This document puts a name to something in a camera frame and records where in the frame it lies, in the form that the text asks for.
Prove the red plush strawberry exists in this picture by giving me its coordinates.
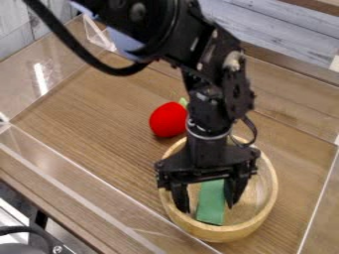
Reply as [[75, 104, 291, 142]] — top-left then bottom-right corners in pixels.
[[148, 101, 187, 138]]

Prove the black metal table frame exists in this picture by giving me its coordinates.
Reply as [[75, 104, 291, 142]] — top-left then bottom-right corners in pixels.
[[28, 209, 78, 254]]

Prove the clear acrylic corner bracket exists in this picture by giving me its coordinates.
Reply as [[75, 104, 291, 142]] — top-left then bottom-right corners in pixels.
[[84, 15, 116, 52]]

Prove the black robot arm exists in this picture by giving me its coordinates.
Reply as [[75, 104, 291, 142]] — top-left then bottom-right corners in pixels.
[[71, 0, 261, 213]]

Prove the green rectangular block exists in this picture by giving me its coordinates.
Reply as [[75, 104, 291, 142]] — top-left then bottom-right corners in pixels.
[[197, 180, 226, 226]]

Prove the black cable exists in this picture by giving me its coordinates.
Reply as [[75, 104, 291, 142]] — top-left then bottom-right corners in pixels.
[[22, 0, 154, 77]]

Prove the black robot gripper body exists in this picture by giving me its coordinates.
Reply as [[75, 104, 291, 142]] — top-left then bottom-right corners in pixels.
[[152, 127, 262, 191]]

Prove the brown wooden bowl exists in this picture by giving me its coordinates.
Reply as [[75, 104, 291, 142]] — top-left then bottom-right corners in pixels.
[[158, 133, 281, 244]]

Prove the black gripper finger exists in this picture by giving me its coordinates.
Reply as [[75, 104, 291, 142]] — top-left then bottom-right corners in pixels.
[[225, 177, 250, 208], [171, 183, 191, 213]]

